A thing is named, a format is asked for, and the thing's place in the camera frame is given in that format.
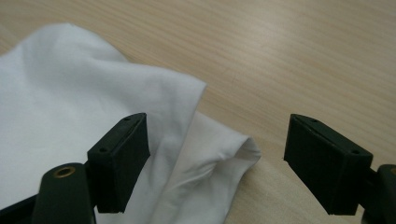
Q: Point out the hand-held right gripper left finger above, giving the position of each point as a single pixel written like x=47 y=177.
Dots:
x=121 y=168

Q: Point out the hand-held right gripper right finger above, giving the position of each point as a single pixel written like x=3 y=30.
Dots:
x=327 y=168

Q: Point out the white printed t-shirt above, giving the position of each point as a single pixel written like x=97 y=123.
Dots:
x=77 y=102

